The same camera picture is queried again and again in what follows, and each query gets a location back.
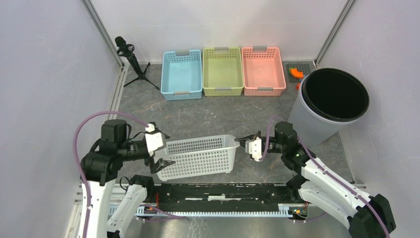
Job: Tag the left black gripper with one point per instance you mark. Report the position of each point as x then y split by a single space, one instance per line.
161 163

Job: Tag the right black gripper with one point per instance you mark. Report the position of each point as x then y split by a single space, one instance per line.
242 141

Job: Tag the large white perforated basket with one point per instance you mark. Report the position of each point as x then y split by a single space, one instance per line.
198 156

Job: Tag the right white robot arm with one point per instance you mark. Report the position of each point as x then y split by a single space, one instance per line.
364 215

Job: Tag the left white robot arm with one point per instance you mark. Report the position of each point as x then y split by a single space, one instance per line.
99 171

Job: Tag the blue plastic basket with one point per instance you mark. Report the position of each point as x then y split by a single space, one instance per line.
181 75

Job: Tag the pink plastic basket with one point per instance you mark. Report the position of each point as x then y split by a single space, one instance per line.
263 72

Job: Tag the green plastic basket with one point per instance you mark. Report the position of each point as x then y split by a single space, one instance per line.
222 71

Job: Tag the dark tray with orange blocks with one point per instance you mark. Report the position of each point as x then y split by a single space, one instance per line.
296 72

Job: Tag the grey bin with black liner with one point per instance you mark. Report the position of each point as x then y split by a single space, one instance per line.
328 100

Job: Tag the black microphone on tripod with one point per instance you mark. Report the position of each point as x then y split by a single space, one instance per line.
126 50

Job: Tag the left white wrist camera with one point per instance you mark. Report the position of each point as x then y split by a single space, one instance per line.
155 141

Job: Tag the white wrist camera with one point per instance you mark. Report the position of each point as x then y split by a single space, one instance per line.
254 148
155 141

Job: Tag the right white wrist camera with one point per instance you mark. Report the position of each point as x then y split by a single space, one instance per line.
254 148

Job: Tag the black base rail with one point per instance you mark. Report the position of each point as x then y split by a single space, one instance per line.
223 197

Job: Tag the white cable duct strip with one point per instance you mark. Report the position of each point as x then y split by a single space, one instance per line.
282 212

